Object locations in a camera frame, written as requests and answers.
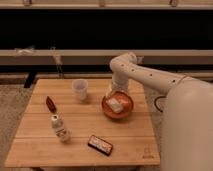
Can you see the long beige bench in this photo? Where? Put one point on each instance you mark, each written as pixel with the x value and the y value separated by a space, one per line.
pixel 102 57

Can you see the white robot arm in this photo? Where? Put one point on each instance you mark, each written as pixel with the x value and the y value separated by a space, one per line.
pixel 187 125

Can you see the black rectangular box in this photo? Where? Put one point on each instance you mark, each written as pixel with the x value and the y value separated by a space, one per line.
pixel 100 145

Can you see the wooden table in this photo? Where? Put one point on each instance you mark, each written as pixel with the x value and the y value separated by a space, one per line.
pixel 36 145

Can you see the clear plastic cup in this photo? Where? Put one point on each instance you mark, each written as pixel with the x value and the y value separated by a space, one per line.
pixel 80 87

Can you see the white sponge block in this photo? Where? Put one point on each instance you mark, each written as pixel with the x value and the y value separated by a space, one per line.
pixel 114 105

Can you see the orange bowl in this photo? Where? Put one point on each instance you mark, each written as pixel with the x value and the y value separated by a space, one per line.
pixel 124 99

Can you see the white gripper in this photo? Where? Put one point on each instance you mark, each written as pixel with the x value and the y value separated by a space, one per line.
pixel 117 87

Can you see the small white bottle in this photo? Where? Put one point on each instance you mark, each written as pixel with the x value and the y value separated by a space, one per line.
pixel 59 128

